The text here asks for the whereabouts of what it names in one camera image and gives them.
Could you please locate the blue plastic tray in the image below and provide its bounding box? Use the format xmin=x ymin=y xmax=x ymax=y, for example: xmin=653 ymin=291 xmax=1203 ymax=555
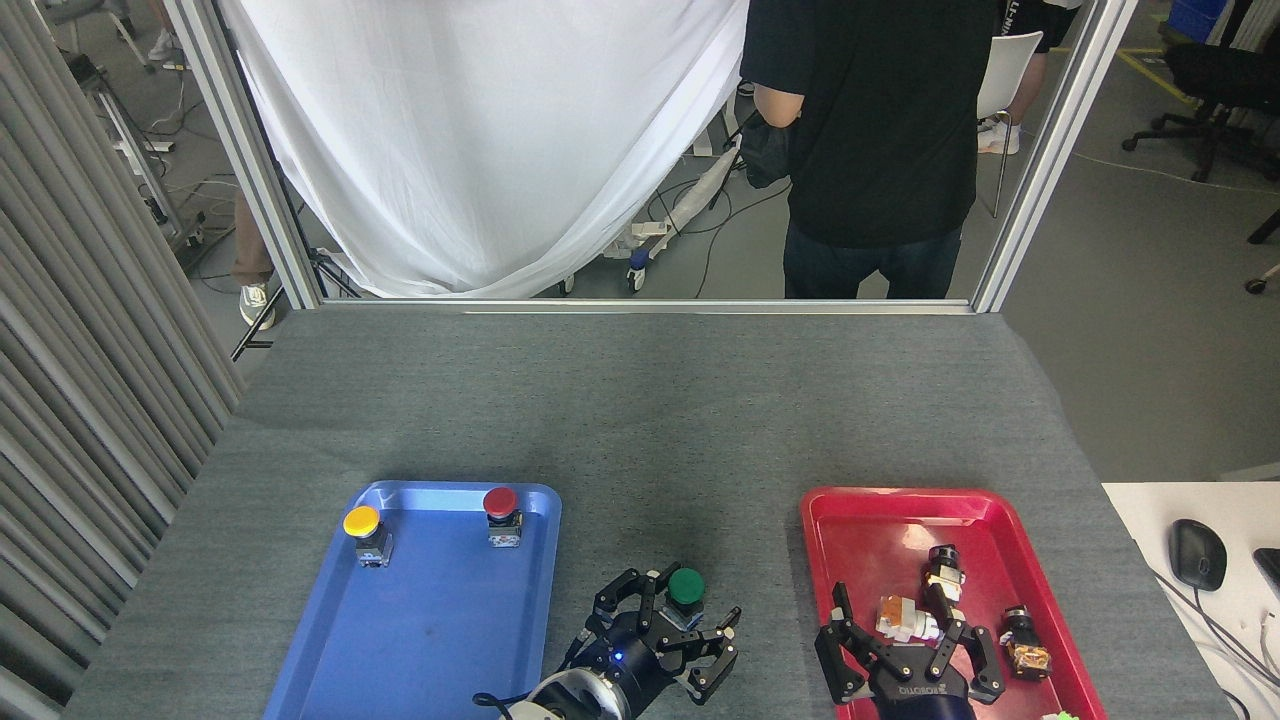
xmin=262 ymin=480 xmax=563 ymax=720

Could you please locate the silver aluminium crossbar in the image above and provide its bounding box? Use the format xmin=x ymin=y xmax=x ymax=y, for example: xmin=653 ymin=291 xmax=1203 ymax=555
xmin=320 ymin=297 xmax=977 ymax=317

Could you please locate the person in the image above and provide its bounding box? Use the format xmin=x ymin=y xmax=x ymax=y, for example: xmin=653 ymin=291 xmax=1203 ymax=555
xmin=738 ymin=0 xmax=1005 ymax=300
xmin=978 ymin=0 xmax=1084 ymax=157
xmin=231 ymin=188 xmax=278 ymax=332

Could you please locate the red plastic tray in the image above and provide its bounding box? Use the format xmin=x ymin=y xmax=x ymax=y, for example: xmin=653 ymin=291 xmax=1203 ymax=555
xmin=800 ymin=486 xmax=1109 ymax=720

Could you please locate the black tripod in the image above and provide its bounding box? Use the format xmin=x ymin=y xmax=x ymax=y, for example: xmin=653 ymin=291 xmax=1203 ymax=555
xmin=231 ymin=175 xmax=363 ymax=363

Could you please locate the white plastic chair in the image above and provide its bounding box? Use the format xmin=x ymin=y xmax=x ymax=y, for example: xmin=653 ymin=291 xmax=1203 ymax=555
xmin=974 ymin=31 xmax=1045 ymax=220

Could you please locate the green push button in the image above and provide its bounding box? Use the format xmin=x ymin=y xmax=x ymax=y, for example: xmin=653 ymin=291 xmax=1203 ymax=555
xmin=663 ymin=566 xmax=710 ymax=632

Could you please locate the black mouse cable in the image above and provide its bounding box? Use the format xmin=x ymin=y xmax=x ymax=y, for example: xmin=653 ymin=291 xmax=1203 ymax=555
xmin=1150 ymin=568 xmax=1280 ymax=706

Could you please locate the white desk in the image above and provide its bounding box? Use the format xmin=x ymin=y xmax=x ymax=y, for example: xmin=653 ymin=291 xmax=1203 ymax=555
xmin=1101 ymin=481 xmax=1280 ymax=720

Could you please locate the yellow push button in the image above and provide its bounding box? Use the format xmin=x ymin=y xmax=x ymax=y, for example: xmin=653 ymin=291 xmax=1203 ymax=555
xmin=342 ymin=505 xmax=394 ymax=569

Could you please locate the grey ribbed curtain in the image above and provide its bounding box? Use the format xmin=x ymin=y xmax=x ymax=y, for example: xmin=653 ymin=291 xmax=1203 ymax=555
xmin=0 ymin=0 xmax=247 ymax=720

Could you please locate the black computer mouse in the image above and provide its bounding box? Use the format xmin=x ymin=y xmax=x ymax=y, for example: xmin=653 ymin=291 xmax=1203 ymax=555
xmin=1169 ymin=518 xmax=1229 ymax=592

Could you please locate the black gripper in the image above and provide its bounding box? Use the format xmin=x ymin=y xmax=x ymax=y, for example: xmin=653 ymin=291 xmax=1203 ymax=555
xmin=580 ymin=565 xmax=743 ymax=716
xmin=815 ymin=583 xmax=1006 ymax=720

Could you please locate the white stand on wheels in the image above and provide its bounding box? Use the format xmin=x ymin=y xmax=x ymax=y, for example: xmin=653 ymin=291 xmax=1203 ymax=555
xmin=558 ymin=95 xmax=746 ymax=297

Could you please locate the black and white selector switch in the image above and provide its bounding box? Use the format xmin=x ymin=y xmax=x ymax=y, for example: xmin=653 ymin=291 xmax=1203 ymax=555
xmin=921 ymin=544 xmax=969 ymax=607

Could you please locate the black switch with orange base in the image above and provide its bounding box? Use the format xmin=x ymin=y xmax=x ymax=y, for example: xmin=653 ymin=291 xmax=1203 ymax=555
xmin=999 ymin=604 xmax=1054 ymax=682

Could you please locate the white and orange switch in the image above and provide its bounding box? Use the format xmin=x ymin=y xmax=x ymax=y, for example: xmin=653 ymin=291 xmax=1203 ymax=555
xmin=876 ymin=594 xmax=947 ymax=645

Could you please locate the white cloth sheet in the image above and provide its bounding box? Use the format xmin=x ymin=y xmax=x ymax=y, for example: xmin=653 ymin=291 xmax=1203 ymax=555
xmin=216 ymin=0 xmax=752 ymax=300

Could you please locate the silver aluminium post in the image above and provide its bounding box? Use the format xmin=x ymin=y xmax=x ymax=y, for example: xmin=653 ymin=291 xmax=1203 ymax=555
xmin=158 ymin=0 xmax=327 ymax=310
xmin=971 ymin=0 xmax=1142 ymax=314

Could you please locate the black office chair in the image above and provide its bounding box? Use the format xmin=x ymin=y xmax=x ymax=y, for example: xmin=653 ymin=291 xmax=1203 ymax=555
xmin=1121 ymin=0 xmax=1280 ymax=185

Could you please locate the red push button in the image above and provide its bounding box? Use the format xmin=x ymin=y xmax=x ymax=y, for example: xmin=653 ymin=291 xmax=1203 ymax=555
xmin=482 ymin=486 xmax=524 ymax=549

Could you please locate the blue plastic bin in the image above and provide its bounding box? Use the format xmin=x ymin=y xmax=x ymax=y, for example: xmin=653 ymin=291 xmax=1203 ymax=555
xmin=1167 ymin=0 xmax=1230 ymax=44

